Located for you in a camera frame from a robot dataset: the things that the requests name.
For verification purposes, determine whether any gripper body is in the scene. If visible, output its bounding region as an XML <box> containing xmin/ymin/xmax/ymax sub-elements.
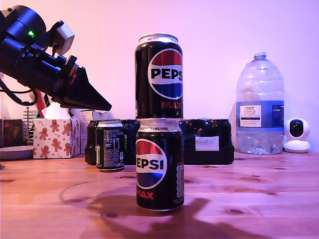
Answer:
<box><xmin>34</xmin><ymin>48</ymin><xmax>78</xmax><ymax>101</ymax></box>

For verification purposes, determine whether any black Pepsi Max can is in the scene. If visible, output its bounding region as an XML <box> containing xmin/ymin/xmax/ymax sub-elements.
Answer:
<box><xmin>96</xmin><ymin>120</ymin><xmax>125</xmax><ymax>172</ymax></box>
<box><xmin>134</xmin><ymin>33</ymin><xmax>184</xmax><ymax>120</ymax></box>
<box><xmin>136</xmin><ymin>119</ymin><xmax>185</xmax><ymax>212</ymax></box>

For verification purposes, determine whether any black Pepsi Max multipack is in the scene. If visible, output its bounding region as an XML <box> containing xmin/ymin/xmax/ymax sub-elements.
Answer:
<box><xmin>85</xmin><ymin>119</ymin><xmax>235</xmax><ymax>165</ymax></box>

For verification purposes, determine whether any small white carton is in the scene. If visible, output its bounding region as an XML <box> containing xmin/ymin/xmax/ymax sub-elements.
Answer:
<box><xmin>80</xmin><ymin>110</ymin><xmax>110</xmax><ymax>154</ymax></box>

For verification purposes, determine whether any white tissue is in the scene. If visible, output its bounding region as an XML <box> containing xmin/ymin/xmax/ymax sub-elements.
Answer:
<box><xmin>41</xmin><ymin>102</ymin><xmax>72</xmax><ymax>120</ymax></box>

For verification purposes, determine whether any gingerbread print tissue box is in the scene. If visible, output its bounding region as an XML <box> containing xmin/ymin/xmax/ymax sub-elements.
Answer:
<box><xmin>33</xmin><ymin>118</ymin><xmax>82</xmax><ymax>159</ymax></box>

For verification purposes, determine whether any dark patterned box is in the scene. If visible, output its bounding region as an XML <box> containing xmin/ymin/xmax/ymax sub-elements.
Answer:
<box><xmin>0</xmin><ymin>119</ymin><xmax>25</xmax><ymax>148</ymax></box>

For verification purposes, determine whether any grey plate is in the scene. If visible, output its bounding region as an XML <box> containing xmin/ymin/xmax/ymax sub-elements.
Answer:
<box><xmin>0</xmin><ymin>145</ymin><xmax>35</xmax><ymax>161</ymax></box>

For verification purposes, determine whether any large clear water bottle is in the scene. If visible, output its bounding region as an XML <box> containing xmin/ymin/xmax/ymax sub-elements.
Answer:
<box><xmin>235</xmin><ymin>51</ymin><xmax>285</xmax><ymax>155</ymax></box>

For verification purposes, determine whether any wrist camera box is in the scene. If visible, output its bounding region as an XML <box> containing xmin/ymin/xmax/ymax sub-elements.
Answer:
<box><xmin>39</xmin><ymin>21</ymin><xmax>75</xmax><ymax>56</ymax></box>

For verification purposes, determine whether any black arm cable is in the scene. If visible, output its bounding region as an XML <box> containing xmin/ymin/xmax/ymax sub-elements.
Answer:
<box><xmin>0</xmin><ymin>79</ymin><xmax>38</xmax><ymax>107</ymax></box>

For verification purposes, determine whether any metal wire rack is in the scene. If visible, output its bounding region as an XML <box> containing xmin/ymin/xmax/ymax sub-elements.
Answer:
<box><xmin>23</xmin><ymin>107</ymin><xmax>35</xmax><ymax>146</ymax></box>

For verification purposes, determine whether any small white round camera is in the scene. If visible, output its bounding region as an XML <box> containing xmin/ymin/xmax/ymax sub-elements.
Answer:
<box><xmin>283</xmin><ymin>118</ymin><xmax>312</xmax><ymax>154</ymax></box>

